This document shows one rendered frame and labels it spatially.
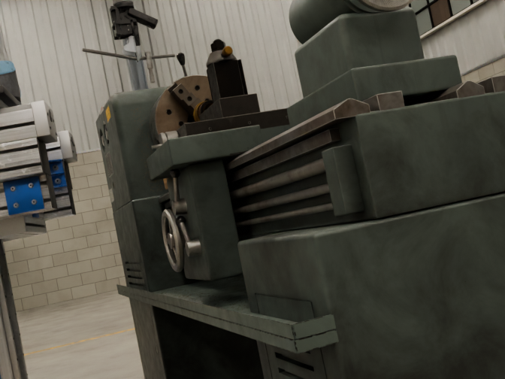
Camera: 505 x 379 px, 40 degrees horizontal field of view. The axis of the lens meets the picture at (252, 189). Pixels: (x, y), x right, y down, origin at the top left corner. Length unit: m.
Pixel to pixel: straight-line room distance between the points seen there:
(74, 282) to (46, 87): 3.33
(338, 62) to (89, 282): 11.15
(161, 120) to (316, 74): 1.13
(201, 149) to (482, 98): 0.65
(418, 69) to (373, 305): 0.40
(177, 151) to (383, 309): 0.67
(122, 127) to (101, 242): 9.78
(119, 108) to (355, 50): 1.44
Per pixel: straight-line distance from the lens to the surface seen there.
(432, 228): 1.10
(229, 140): 1.57
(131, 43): 2.64
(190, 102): 2.34
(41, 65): 12.68
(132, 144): 2.50
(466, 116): 1.16
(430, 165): 1.11
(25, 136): 1.86
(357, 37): 1.21
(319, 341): 1.02
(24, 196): 1.89
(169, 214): 1.69
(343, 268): 1.03
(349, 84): 1.15
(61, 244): 12.22
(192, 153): 1.55
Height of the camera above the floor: 0.72
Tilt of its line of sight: 2 degrees up
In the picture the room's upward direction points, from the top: 11 degrees counter-clockwise
